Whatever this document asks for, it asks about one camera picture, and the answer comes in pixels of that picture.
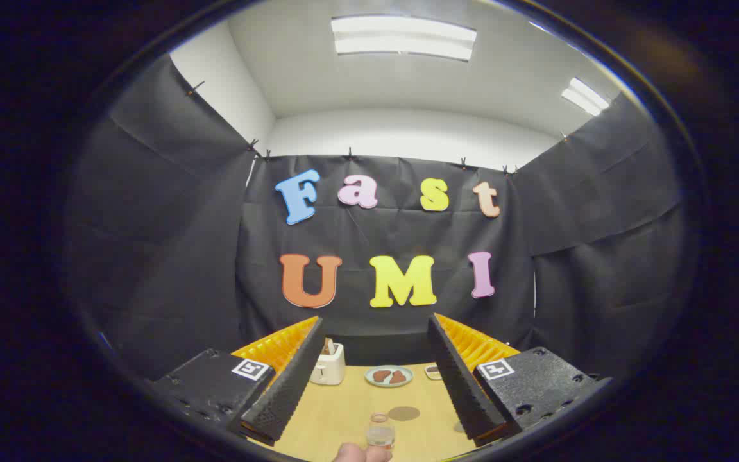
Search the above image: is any small ceiling light panel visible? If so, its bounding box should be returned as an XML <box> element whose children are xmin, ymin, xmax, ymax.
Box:
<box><xmin>561</xmin><ymin>77</ymin><xmax>611</xmax><ymax>117</ymax></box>

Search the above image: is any long ceiling light panel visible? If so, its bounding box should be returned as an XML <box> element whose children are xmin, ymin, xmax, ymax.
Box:
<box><xmin>331</xmin><ymin>15</ymin><xmax>477</xmax><ymax>62</ymax></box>

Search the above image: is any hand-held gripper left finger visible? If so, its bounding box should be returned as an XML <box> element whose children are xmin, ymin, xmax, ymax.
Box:
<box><xmin>151</xmin><ymin>316</ymin><xmax>325</xmax><ymax>448</ymax></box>

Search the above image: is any white toaster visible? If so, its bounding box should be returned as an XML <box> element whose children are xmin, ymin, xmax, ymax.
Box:
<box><xmin>310</xmin><ymin>343</ymin><xmax>346</xmax><ymax>386</ymax></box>

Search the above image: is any round pale green plate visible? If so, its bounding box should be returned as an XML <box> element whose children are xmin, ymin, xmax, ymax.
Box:
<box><xmin>365</xmin><ymin>365</ymin><xmax>414</xmax><ymax>388</ymax></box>

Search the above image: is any clear plastic juice bottle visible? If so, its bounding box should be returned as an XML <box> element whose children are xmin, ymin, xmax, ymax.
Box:
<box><xmin>366</xmin><ymin>414</ymin><xmax>396</xmax><ymax>450</ymax></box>

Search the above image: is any wooden table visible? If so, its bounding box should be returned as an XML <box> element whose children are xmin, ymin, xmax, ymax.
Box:
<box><xmin>246</xmin><ymin>363</ymin><xmax>480</xmax><ymax>462</ymax></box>

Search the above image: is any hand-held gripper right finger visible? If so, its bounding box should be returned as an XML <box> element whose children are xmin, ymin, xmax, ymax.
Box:
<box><xmin>427</xmin><ymin>313</ymin><xmax>614</xmax><ymax>448</ymax></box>

